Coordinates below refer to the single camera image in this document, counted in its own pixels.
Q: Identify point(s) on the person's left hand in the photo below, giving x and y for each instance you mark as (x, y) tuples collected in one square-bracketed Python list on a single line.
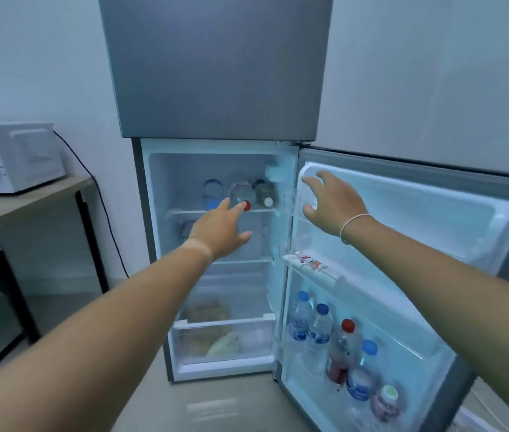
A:
[(216, 233)]

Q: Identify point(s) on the person's right hand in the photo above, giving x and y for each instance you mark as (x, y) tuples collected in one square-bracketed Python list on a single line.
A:
[(340, 202)]

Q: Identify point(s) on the person's left thumb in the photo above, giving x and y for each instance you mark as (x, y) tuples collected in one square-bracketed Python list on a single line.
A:
[(244, 238)]

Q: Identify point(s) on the person's right middle finger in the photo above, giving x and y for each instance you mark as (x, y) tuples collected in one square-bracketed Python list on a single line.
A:
[(326, 175)]

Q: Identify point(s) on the person's left middle finger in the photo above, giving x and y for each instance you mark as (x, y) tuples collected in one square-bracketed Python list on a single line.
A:
[(224, 204)]

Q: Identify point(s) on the person's right thumb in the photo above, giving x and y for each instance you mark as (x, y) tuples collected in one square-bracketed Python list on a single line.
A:
[(310, 212)]

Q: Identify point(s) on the person's left forearm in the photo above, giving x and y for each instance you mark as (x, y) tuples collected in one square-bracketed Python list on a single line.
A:
[(101, 337)]

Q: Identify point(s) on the person's right forearm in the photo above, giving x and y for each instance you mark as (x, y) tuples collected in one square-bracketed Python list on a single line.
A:
[(452, 292)]

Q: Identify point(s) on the lying blue cap bottle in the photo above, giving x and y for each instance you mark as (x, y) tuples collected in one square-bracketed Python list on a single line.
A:
[(213, 191)]

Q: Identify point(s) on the clear bottle with red cap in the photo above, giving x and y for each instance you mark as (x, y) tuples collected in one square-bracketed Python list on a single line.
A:
[(241, 193)]

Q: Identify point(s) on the glass refrigerator shelf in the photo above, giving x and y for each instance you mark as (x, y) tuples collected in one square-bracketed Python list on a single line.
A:
[(254, 261), (182, 212)]

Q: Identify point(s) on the dark bottle with white cap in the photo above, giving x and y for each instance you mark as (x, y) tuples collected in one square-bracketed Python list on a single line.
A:
[(264, 193)]

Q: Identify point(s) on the beige wristband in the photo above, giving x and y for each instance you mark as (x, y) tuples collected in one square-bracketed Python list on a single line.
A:
[(198, 248)]

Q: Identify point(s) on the white printed tube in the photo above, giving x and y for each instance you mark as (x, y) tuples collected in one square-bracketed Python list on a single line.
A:
[(313, 265)]

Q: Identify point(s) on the grey refrigerator cabinet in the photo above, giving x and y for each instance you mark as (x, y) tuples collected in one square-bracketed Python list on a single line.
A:
[(169, 175)]

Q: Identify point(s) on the brown food in drawer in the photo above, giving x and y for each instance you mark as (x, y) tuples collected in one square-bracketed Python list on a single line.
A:
[(205, 312)]

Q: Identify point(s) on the blue cap water bottle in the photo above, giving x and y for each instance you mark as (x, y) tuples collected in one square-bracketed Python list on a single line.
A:
[(300, 317), (361, 377), (320, 330)]

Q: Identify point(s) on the grey refrigerator door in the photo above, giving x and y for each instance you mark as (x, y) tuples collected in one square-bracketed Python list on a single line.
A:
[(416, 220)]

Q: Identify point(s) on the clear crisper drawer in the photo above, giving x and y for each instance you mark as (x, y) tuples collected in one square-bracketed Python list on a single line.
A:
[(254, 341)]

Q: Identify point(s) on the pale green vegetable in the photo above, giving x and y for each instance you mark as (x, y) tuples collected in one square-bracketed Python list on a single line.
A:
[(225, 345)]

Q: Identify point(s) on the grey freezer door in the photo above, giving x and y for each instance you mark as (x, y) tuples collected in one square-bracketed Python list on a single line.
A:
[(218, 62)]

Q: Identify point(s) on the red drink bottle red cap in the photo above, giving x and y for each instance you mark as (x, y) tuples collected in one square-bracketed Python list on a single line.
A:
[(340, 350)]

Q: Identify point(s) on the wooden table with black legs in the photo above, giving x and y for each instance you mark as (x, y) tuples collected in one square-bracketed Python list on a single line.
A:
[(25, 202)]

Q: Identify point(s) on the pink drink bottle white cap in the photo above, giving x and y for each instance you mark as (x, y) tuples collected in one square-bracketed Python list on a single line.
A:
[(385, 402)]

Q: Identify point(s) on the white microwave oven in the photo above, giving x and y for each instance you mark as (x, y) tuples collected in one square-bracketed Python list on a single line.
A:
[(25, 152)]

